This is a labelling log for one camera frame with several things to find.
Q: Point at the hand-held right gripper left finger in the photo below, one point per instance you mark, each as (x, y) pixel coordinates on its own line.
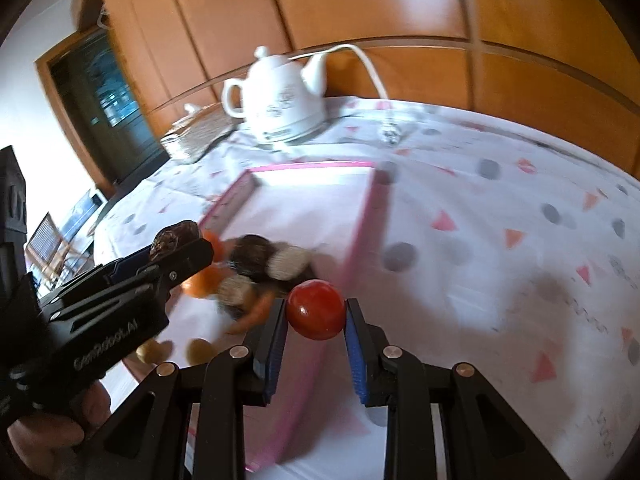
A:
(272, 355)

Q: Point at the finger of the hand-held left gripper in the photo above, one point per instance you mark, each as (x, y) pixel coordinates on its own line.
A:
(125, 266)
(190, 257)

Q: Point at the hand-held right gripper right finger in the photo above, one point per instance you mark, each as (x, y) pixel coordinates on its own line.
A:
(356, 355)

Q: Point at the small round taro root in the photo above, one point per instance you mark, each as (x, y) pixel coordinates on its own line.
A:
(172, 240)

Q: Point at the orange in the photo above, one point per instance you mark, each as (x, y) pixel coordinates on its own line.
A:
(217, 248)
(202, 282)

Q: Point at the carrot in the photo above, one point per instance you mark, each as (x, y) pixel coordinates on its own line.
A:
(255, 312)

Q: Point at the cut taro piece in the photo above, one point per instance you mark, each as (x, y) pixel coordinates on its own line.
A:
(235, 290)
(287, 262)

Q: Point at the red tomato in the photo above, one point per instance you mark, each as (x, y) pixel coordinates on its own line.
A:
(315, 310)

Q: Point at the large dark taro root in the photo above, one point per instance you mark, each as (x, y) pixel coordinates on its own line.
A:
(252, 255)

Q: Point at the small yellow potato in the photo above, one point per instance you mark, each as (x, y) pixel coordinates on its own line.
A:
(150, 351)
(199, 351)

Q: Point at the pink-rimmed white tray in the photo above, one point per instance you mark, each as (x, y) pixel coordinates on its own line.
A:
(300, 210)

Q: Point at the person's left hand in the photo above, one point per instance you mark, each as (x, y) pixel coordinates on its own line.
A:
(45, 435)

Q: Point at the wooden chair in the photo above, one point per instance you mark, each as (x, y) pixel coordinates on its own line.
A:
(47, 240)

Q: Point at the woven tissue box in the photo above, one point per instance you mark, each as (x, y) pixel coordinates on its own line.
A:
(200, 135)

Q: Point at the wooden-framed glass door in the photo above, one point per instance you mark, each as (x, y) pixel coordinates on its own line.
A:
(110, 110)

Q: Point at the white ceramic electric kettle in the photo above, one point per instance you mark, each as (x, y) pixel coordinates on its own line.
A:
(280, 105)

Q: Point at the white patterned tablecloth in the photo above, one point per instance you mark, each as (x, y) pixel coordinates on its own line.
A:
(500, 240)

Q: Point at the wooden wardrobe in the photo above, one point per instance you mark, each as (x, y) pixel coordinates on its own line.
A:
(225, 20)

